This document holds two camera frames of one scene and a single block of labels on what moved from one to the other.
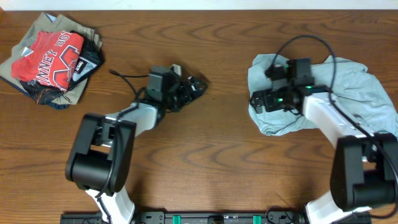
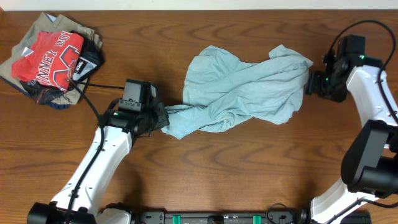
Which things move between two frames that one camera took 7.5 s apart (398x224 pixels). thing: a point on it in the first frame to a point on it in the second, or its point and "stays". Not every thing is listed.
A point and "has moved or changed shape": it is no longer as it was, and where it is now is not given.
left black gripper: (186, 97) to (162, 114)
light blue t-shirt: (360, 93) has moved or changed shape
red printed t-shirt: (51, 60) stays
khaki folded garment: (43, 23) stays
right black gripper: (267, 95) to (313, 85)
